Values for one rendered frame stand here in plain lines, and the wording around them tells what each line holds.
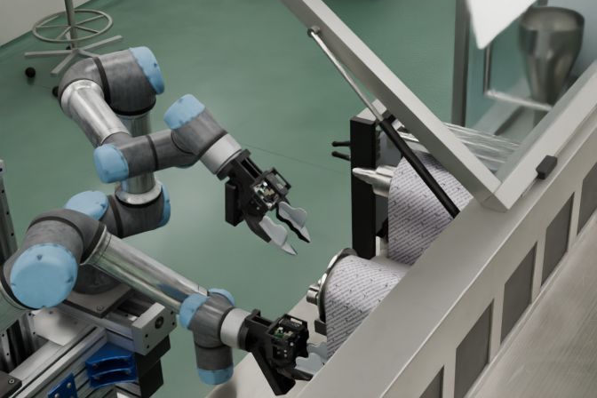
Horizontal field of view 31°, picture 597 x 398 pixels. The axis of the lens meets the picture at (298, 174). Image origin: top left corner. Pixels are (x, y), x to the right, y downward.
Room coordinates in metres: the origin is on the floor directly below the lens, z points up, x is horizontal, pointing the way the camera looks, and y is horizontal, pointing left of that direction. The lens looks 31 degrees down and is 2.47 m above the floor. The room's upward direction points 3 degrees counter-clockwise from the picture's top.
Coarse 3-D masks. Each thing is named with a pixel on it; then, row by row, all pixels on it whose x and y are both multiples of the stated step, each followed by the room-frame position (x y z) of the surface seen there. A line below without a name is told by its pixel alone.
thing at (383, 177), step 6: (378, 168) 1.81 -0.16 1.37; (384, 168) 1.81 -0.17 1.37; (390, 168) 1.81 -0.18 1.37; (378, 174) 1.80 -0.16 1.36; (384, 174) 1.79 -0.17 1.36; (390, 174) 1.79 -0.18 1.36; (378, 180) 1.79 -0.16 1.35; (384, 180) 1.78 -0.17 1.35; (390, 180) 1.78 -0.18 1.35; (372, 186) 1.80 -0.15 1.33; (378, 186) 1.79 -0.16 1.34; (384, 186) 1.78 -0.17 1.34; (390, 186) 1.77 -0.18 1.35; (378, 192) 1.79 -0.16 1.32; (384, 192) 1.78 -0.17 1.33
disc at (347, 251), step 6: (342, 252) 1.59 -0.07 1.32; (348, 252) 1.61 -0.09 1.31; (354, 252) 1.63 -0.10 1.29; (336, 258) 1.58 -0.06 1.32; (342, 258) 1.59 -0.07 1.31; (330, 264) 1.56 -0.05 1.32; (336, 264) 1.57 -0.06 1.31; (330, 270) 1.56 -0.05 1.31; (324, 276) 1.54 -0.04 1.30; (324, 282) 1.54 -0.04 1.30; (324, 288) 1.54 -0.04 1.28; (318, 294) 1.53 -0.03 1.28; (318, 300) 1.53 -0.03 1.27; (318, 306) 1.52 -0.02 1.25; (318, 312) 1.52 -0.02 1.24; (324, 312) 1.54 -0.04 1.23; (324, 318) 1.54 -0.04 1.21
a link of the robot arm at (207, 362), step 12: (204, 348) 1.65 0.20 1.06; (216, 348) 1.65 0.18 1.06; (228, 348) 1.67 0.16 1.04; (204, 360) 1.65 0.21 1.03; (216, 360) 1.65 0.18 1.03; (228, 360) 1.66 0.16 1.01; (204, 372) 1.65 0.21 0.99; (216, 372) 1.65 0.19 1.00; (228, 372) 1.66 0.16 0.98; (216, 384) 1.65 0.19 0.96
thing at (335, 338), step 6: (330, 330) 1.52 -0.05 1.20; (336, 330) 1.52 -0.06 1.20; (330, 336) 1.52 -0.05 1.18; (336, 336) 1.52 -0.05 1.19; (342, 336) 1.51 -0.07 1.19; (348, 336) 1.50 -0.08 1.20; (330, 342) 1.52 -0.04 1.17; (336, 342) 1.52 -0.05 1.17; (342, 342) 1.51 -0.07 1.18; (330, 348) 1.52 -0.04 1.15; (336, 348) 1.52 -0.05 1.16; (330, 354) 1.52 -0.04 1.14
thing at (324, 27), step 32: (288, 0) 1.39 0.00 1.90; (320, 0) 1.39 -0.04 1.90; (320, 32) 1.36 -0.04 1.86; (352, 32) 1.36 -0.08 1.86; (352, 64) 1.33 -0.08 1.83; (384, 64) 1.34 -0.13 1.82; (384, 96) 1.31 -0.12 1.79; (384, 128) 1.29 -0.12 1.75; (416, 128) 1.28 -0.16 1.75; (416, 160) 1.26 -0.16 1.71; (448, 160) 1.25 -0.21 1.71; (480, 192) 1.22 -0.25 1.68; (512, 192) 1.23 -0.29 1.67
